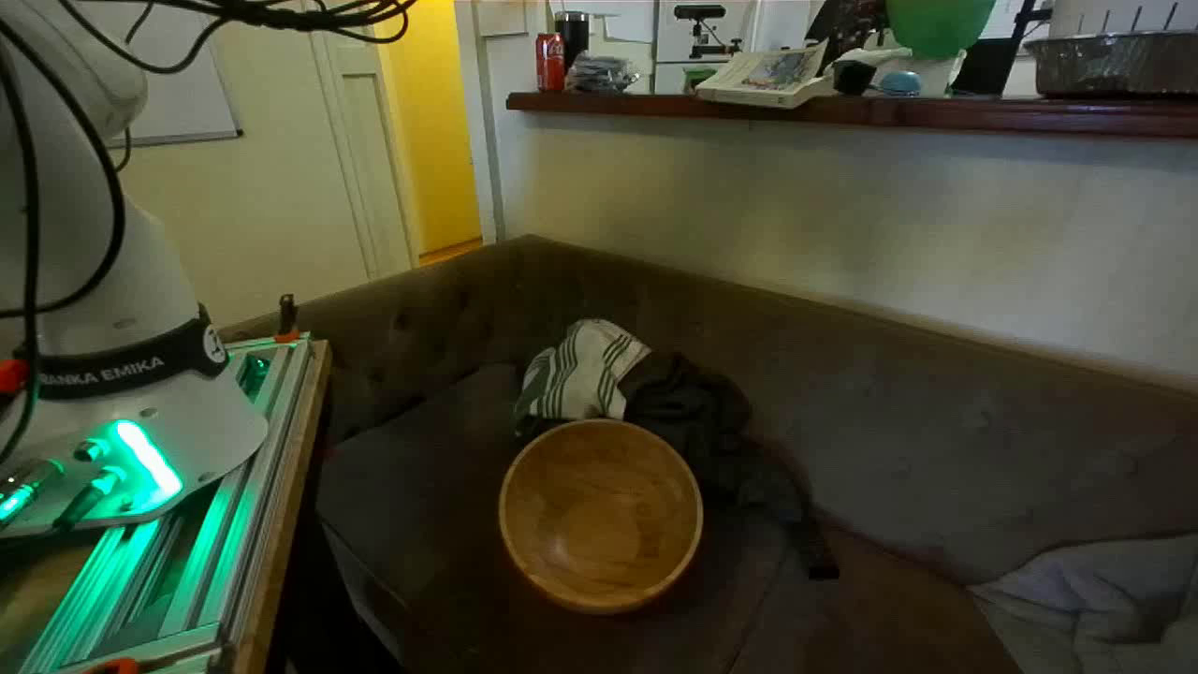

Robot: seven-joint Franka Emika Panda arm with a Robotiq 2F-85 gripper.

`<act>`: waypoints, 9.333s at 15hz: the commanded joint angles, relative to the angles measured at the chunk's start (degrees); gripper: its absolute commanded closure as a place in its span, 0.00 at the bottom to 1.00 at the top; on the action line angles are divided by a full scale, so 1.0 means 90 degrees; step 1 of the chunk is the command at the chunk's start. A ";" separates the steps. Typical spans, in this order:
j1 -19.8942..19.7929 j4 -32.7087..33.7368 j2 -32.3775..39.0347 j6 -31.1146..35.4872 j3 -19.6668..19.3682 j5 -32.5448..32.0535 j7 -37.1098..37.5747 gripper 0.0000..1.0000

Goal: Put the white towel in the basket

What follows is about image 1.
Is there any wooden counter shelf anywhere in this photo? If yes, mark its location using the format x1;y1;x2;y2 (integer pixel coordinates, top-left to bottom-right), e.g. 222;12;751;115
505;93;1198;141

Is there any dark grey cloth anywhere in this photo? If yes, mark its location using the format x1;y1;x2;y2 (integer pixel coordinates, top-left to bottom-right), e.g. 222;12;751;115
617;353;838;580

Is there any white door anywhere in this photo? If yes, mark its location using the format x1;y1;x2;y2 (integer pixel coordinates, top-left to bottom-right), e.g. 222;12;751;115
311;33;411;278

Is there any fairy tales book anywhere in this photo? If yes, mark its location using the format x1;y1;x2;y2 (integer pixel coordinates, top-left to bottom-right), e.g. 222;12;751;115
695;47;833;110

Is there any dark brown sofa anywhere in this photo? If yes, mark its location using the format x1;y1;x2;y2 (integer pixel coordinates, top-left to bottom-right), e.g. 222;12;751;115
286;239;1198;674

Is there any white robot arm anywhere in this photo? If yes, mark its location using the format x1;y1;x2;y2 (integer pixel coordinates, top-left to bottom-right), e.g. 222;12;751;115
0;0;268;534

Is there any metal dish rack tray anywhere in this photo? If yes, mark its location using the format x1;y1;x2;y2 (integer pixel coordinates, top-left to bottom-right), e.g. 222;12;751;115
1025;33;1198;97

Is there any red bottle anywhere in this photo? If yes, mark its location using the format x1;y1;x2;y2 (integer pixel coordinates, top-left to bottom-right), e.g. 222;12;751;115
534;33;566;93

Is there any whiteboard on wall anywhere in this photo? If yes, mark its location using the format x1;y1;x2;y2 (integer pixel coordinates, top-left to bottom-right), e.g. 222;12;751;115
79;0;239;146

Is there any white striped towel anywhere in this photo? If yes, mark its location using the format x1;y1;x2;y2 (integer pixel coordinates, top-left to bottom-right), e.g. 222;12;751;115
514;318;652;418

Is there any grey blanket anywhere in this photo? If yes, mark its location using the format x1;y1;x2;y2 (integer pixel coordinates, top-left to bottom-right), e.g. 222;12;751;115
970;533;1198;674

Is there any round wooden bowl basket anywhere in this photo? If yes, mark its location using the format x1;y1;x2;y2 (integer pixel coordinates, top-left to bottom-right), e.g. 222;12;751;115
497;418;702;613

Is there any green balloon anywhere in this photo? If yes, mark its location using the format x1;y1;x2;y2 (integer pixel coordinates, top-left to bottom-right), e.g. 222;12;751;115
885;0;994;60

